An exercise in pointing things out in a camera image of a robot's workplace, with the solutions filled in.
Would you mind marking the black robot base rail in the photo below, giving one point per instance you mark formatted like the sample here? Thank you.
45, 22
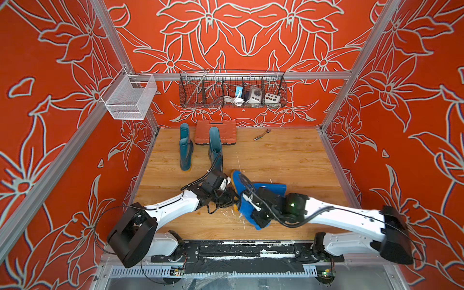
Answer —
247, 257

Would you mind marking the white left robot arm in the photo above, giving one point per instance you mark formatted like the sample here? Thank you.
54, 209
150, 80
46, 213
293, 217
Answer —
134, 235

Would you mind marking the blue rubber boot orange sole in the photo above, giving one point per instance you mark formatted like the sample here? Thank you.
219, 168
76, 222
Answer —
240, 188

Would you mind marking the white power adapter box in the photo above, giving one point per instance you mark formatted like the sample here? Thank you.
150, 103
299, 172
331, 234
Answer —
254, 96

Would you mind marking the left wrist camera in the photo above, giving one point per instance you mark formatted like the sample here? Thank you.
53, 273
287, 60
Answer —
215, 182

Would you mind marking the white socket box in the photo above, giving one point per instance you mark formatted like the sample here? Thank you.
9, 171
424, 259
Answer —
272, 100

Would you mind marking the black wire wall basket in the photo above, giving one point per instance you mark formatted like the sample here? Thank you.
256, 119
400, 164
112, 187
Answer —
215, 88

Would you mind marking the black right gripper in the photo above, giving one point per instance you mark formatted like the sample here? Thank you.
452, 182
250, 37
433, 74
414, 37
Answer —
257, 218

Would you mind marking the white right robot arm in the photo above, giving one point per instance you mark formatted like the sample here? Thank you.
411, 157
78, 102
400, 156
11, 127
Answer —
366, 231

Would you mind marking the blue microfiber cloth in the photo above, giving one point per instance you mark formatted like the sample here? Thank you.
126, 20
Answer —
248, 212

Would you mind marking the clear plastic wall bin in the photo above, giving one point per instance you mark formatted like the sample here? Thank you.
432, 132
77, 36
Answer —
125, 101

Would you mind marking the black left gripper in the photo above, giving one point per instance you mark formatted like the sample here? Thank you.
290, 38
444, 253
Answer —
230, 199

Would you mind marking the teal rubber boot orange sole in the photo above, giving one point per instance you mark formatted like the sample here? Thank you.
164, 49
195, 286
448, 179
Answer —
186, 147

